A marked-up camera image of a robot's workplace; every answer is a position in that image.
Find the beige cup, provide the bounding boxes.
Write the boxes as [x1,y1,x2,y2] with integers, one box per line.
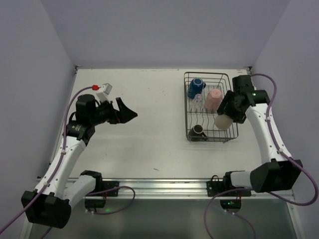
[215,115,233,130]

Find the dark brown mug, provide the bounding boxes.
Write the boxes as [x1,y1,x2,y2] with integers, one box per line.
[188,124,207,141]

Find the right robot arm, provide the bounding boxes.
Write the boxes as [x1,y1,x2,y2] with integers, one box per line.
[215,75,302,193]

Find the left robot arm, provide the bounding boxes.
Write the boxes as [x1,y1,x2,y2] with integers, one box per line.
[21,94,138,229]

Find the pink cup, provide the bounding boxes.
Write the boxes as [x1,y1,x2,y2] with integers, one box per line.
[205,89,222,112]

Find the clear glass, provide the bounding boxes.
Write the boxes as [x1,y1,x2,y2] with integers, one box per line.
[194,94,203,107]

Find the blue mug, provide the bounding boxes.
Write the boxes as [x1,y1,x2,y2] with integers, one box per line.
[187,78,206,99]

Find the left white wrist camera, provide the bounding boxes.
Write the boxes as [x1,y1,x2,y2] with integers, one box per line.
[96,83,112,103]

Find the dark wire dish rack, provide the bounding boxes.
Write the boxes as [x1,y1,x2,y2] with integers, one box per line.
[184,72,238,142]

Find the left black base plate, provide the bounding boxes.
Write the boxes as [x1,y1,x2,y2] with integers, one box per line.
[87,180,120,197]

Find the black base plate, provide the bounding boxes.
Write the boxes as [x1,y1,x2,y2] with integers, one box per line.
[87,180,120,197]
[206,175,252,197]

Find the aluminium mounting rail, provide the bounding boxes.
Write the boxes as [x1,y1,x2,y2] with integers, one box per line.
[67,178,295,200]

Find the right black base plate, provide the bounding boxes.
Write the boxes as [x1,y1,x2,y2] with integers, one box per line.
[206,175,252,197]

